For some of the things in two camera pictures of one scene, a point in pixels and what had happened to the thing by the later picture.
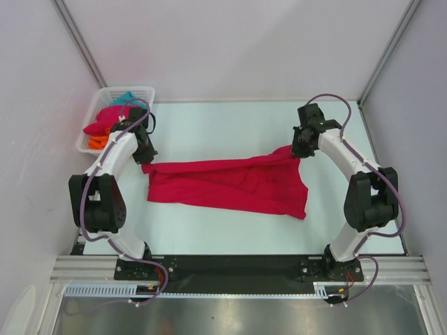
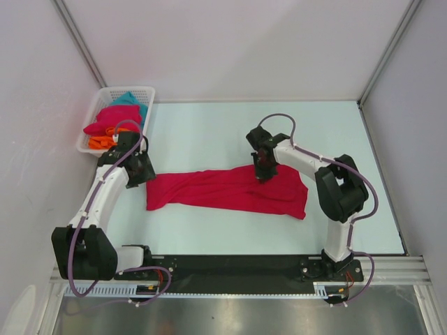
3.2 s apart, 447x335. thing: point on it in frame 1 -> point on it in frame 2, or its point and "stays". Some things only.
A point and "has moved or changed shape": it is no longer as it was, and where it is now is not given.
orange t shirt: x=98 y=142 stays
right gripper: x=297 y=151 -> x=260 y=175
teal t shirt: x=128 y=99 stays
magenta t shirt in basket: x=106 y=118 stays
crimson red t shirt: x=272 y=182 has moved or changed shape
